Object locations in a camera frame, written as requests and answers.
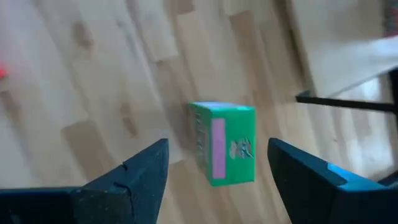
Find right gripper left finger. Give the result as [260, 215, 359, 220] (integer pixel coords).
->
[0, 138, 170, 224]

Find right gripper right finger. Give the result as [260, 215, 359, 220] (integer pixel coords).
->
[267, 137, 398, 224]

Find green Apple Jacks cereal box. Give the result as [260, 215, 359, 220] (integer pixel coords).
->
[187, 101, 257, 187]

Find wooden shelf with black frame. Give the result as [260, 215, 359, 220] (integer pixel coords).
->
[292, 34, 398, 113]

